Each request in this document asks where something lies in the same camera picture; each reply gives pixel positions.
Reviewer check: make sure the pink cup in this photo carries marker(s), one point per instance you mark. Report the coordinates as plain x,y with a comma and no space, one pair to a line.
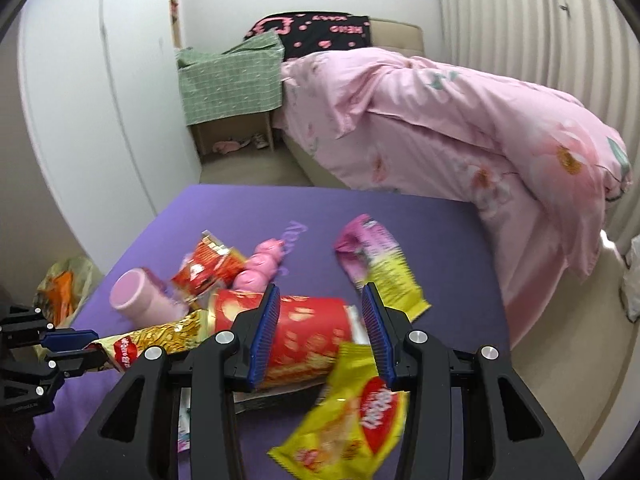
140,297

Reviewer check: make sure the yellow snack packet red label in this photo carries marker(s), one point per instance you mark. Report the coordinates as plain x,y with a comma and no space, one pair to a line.
350,425

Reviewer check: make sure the noodle snack packet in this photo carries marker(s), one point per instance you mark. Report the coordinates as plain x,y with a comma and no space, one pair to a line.
160,335

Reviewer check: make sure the pink caterpillar toy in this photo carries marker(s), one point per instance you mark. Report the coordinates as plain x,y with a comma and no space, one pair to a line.
260,267

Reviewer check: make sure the pink floral duvet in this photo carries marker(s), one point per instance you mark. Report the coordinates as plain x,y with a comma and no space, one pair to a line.
450,125

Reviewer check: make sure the green and white packet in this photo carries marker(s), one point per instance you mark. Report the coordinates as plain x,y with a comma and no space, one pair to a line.
184,430

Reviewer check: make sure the black pillow pink print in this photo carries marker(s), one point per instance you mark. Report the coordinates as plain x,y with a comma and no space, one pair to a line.
320,35

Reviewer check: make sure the green checked cloth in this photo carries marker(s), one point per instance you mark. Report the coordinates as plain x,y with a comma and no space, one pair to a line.
225,85

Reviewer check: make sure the white wardrobe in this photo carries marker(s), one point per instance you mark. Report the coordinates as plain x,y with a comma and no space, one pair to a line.
100,85

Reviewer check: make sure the pink slippers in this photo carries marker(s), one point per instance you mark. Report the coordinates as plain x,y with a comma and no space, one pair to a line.
226,146

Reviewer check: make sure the purple mat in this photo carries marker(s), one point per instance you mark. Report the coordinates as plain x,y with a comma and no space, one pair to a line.
425,240

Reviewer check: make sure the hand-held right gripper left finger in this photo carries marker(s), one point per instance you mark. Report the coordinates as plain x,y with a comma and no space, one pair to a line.
262,340

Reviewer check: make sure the red snack canister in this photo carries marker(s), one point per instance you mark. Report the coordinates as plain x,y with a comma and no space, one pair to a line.
305,330

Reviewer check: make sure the wooden nightstand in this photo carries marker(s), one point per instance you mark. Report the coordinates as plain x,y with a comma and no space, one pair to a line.
235,127

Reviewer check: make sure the beige bed frame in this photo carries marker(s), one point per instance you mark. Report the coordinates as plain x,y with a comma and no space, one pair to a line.
395,35

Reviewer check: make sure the white plastic packet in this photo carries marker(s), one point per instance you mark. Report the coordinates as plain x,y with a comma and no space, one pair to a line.
359,327

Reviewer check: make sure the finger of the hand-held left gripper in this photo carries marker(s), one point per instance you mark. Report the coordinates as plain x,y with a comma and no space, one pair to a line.
70,338
75,362

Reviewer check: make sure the white sneakers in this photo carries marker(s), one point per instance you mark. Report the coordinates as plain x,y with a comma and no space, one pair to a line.
259,141

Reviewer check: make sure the bin with yellow bag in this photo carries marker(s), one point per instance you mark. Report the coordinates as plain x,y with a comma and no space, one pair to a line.
65,285

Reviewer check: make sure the white curtain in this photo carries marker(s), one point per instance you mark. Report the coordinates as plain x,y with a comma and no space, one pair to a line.
525,25

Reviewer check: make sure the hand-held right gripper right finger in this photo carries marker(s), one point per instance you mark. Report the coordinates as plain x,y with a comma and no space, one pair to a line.
375,340

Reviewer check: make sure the red gold snack packet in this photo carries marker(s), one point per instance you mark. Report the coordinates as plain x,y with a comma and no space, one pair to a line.
207,267

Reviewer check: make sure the pink and yellow snack packet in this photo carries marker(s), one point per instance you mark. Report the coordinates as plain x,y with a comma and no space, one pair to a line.
385,260

